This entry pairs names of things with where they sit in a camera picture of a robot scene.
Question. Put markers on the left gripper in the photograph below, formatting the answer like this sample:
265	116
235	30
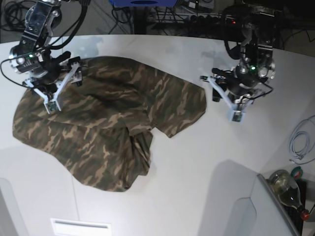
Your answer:
240	86

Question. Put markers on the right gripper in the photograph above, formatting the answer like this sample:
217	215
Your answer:
52	75

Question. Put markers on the camouflage t-shirt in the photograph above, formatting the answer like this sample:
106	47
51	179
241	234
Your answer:
103	134

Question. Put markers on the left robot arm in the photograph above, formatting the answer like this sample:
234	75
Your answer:
255	50

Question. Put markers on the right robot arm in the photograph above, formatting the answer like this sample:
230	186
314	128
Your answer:
40	21

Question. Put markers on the green tape roll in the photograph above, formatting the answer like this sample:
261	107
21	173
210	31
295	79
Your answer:
297	172

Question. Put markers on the clear plastic bottle red cap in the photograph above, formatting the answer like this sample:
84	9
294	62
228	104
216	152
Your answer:
287	191

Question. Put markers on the blue plastic bin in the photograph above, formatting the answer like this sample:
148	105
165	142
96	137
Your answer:
143	3

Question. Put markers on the black power strip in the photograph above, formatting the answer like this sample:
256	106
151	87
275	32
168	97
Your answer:
205	19

